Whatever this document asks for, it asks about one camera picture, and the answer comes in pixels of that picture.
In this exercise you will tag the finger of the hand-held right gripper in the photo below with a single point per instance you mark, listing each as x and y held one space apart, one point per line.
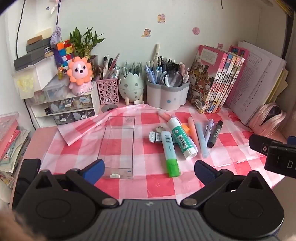
283 146
257 143

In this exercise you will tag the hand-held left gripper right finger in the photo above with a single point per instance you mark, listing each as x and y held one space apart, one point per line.
205 172

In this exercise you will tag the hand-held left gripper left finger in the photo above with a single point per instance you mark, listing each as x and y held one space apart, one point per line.
93 171

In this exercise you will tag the light blue highlighter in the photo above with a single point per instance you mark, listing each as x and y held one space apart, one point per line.
201 141

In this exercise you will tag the clear plastic drawer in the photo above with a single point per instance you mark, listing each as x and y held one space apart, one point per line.
118 143

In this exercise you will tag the black marker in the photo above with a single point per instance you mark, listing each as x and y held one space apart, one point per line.
214 136

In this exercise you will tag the green cap highlighter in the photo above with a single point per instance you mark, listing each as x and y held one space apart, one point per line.
170 157

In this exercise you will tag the peach highlighter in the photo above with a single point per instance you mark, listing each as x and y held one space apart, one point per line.
193 134

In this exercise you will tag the green label glue stick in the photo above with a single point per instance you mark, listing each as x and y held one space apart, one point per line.
181 136

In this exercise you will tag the purple cap pen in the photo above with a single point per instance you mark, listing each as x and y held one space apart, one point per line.
209 128

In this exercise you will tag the dark pencil lead case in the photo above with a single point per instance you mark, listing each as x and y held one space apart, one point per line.
155 136

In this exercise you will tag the pink striped pencil bag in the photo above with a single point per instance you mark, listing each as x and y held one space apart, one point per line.
268 120

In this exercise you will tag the pink checkered tablecloth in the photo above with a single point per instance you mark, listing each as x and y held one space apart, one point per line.
143 162

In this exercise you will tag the small cloud print drawer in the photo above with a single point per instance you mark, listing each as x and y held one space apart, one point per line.
62 118
83 114

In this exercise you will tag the yellow paper folder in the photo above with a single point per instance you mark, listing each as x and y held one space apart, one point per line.
281 85

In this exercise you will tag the round grey coaster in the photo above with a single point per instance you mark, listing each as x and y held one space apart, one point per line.
108 109

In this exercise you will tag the pink spine comic book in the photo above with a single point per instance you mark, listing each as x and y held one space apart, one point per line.
224 81
234 81
229 81
203 76

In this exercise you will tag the stack of white printed papers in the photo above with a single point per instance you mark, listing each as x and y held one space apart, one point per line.
256 76

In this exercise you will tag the wide cloud print drawer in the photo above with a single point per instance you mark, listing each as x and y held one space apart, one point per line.
69 104

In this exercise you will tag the small black clip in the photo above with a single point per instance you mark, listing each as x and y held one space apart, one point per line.
47 111

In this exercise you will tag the pink lattice pen holder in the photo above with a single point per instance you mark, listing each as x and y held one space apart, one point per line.
107 91

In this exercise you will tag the white flower pen holder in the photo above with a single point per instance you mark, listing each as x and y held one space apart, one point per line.
166 97

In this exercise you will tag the white desktop drawer organizer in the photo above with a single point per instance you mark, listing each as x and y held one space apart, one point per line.
34 109

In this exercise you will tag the clear lidded storage box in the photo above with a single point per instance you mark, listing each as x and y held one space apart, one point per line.
53 91

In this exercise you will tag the tall pink book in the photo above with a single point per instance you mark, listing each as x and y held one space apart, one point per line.
244 54

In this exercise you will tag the pile of notebooks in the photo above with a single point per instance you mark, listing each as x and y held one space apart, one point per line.
9 139

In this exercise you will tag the green egg pen holder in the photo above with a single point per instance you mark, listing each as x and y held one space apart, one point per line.
130 87

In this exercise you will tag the pink lion toy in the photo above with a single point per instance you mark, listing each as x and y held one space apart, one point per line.
79 74

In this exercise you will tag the black magnifying glass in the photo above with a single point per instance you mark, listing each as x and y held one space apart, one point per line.
173 78

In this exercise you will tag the bunch of assorted pens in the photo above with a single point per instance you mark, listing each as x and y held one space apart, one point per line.
108 67

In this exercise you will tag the small colourful figurine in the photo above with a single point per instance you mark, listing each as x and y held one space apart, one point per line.
61 70

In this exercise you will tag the white storage box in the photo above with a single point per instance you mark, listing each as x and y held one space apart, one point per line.
44 74

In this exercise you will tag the bunch of green pens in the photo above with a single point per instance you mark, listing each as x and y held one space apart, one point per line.
133 68

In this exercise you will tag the bunch of blue pens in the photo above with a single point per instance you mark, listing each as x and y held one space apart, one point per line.
159 69

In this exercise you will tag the colourful puzzle cube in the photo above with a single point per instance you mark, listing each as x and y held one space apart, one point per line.
66 52

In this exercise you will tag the grey flat box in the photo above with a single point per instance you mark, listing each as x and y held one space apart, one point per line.
38 45
30 59

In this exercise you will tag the green bamboo plant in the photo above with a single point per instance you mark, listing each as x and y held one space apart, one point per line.
84 41

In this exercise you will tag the lavender sachet bag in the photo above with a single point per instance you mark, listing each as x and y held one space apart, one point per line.
56 36

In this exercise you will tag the dark vertical frame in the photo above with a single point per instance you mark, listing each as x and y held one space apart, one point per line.
290 34

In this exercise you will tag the pink round wall sticker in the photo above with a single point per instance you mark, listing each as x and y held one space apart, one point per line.
196 30

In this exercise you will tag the brown animal wall sticker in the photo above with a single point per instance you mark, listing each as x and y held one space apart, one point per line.
146 33

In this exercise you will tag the round cartoon face wall sticker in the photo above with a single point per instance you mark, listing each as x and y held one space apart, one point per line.
161 18

